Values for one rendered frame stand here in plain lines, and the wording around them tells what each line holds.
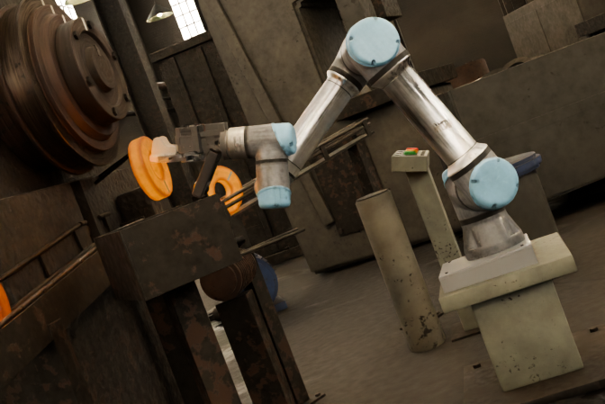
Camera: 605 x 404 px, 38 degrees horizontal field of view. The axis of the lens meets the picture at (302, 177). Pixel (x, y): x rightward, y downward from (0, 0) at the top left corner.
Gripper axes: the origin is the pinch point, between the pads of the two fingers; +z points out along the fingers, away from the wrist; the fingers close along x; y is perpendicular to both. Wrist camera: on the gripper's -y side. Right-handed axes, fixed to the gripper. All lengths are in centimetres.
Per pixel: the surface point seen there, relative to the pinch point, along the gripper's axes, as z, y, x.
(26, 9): 29.5, 39.4, -8.6
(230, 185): -2, -14, -65
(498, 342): -77, -52, -12
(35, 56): 24.7, 27.2, -0.4
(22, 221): 26.2, -10.1, 14.2
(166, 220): -17.2, -8.7, 42.0
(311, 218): 13, -60, -293
